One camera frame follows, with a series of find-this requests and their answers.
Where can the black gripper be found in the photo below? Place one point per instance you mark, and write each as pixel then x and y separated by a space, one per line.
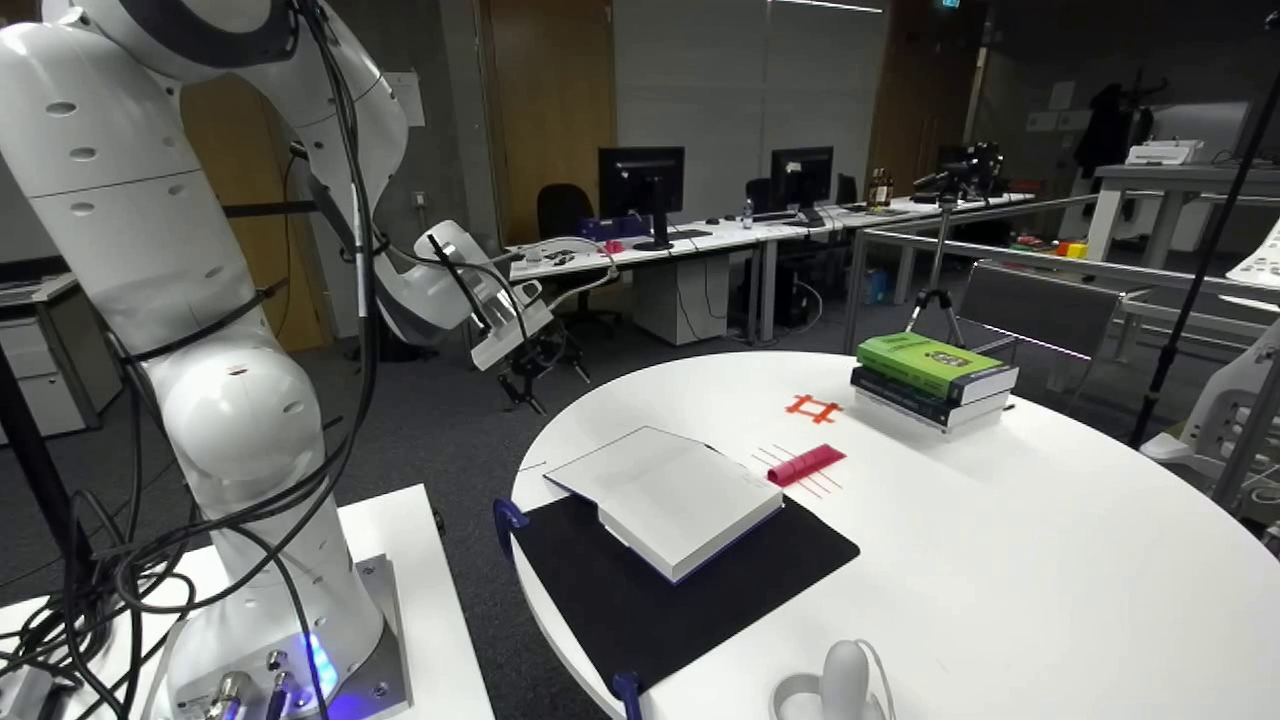
pixel 521 349

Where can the white robot base platform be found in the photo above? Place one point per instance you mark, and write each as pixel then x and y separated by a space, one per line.
pixel 407 571

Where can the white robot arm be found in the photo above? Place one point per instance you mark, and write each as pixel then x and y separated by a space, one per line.
pixel 94 137

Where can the white bottom book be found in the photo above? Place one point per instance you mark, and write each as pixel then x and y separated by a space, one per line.
pixel 899 419

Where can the green top book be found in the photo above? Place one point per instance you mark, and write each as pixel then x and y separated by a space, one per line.
pixel 936 368

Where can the dark middle book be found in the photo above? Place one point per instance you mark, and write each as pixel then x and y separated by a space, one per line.
pixel 920 398

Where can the blue clamp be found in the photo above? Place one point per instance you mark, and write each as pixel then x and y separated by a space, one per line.
pixel 511 517

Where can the long white office desk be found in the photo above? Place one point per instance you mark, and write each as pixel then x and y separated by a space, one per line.
pixel 687 286

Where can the left computer monitor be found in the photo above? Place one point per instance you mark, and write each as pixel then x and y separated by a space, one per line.
pixel 642 187

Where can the computer monitor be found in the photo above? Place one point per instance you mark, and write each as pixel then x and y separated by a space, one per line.
pixel 642 187
pixel 803 179

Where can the black table mat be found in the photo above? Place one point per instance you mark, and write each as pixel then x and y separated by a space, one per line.
pixel 642 626

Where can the red flat block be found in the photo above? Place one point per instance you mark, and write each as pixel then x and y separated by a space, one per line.
pixel 803 466

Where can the right computer monitor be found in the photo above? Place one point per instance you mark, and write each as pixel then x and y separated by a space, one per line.
pixel 803 179

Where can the white tape dispenser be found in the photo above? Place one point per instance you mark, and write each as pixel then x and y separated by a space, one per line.
pixel 848 686

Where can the round white table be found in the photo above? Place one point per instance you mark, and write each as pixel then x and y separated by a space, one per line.
pixel 1018 571

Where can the grey metal frame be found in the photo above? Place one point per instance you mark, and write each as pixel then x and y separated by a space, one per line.
pixel 1089 304

